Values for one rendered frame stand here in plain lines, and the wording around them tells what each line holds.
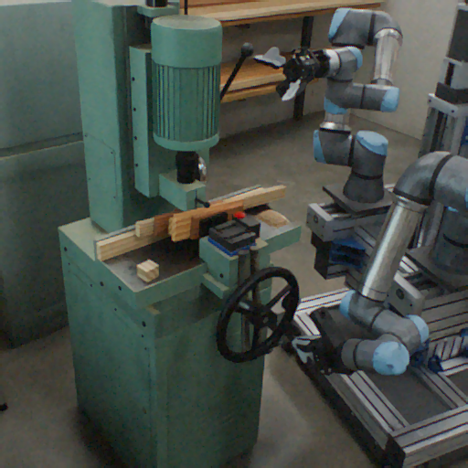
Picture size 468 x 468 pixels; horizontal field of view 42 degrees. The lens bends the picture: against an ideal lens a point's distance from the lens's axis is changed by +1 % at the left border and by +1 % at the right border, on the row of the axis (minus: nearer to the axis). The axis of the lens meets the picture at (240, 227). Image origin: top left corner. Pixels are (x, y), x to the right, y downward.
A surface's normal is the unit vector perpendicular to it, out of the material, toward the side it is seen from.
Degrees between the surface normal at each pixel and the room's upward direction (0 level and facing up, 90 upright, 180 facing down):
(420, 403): 0
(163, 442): 90
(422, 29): 90
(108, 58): 90
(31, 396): 0
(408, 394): 0
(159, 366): 90
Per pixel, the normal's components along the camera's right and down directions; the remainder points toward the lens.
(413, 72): -0.77, 0.29
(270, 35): 0.64, 0.41
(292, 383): 0.05, -0.87
